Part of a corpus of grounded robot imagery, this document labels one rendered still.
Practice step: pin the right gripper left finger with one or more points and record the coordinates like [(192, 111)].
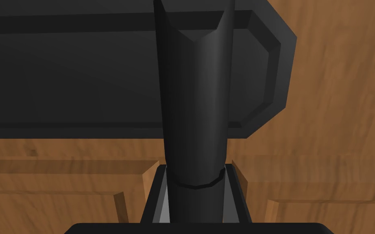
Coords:
[(157, 201)]

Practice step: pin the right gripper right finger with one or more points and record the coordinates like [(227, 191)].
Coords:
[(233, 201)]

